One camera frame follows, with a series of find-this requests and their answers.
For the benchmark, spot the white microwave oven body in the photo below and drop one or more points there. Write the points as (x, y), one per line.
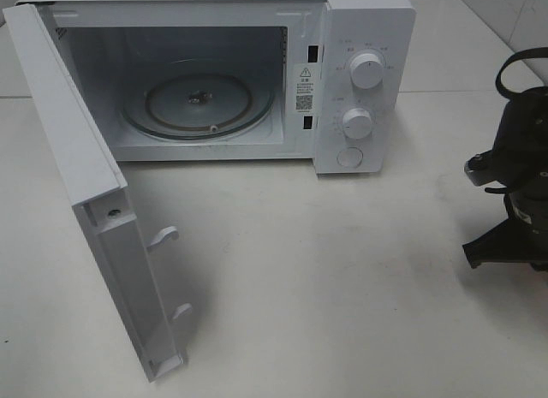
(111, 40)

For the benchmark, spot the white microwave door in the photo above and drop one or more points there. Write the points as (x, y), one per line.
(96, 187)

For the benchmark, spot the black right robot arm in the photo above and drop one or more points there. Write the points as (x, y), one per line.
(515, 168)

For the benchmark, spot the white round knob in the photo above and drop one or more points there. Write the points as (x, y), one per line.
(366, 69)
(357, 123)

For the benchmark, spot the glass microwave turntable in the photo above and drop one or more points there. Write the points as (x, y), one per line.
(198, 99)

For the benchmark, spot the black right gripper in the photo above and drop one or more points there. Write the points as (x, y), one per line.
(522, 238)

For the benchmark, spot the white round door button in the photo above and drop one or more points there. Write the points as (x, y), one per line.
(350, 157)

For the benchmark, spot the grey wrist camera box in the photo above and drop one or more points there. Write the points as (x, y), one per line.
(483, 169)

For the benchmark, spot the white warning label sticker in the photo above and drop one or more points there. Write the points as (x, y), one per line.
(305, 83)

